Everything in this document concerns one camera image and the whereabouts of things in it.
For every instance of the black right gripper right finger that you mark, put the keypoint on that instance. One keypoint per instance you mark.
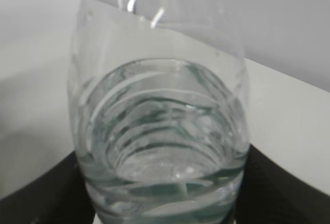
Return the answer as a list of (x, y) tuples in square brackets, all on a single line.
[(269, 194)]

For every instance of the clear water bottle green label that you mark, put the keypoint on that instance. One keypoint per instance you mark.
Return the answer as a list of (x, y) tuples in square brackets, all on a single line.
[(158, 94)]

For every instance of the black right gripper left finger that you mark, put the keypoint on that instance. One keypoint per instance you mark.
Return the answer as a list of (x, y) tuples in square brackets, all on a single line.
[(58, 196)]

